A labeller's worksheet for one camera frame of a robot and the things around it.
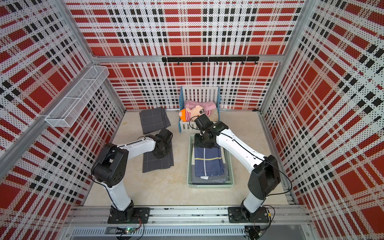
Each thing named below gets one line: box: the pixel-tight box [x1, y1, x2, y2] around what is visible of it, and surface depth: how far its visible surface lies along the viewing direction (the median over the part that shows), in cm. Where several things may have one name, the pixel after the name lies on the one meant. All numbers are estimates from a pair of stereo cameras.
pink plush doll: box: [179, 99, 217, 122], surface depth 103 cm
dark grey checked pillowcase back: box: [139, 107, 171, 135], surface depth 115 cm
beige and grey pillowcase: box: [191, 157, 229, 185], surface depth 84 cm
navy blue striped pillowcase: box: [194, 147, 225, 177], surface depth 88 cm
